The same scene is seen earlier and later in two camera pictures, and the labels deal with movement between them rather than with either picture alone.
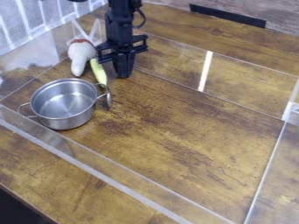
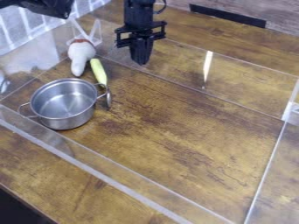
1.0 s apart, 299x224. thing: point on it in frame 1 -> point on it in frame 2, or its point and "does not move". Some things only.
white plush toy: (80, 51) does not move
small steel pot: (63, 102) does not move
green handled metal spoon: (101, 75) does not move
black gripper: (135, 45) -> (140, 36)
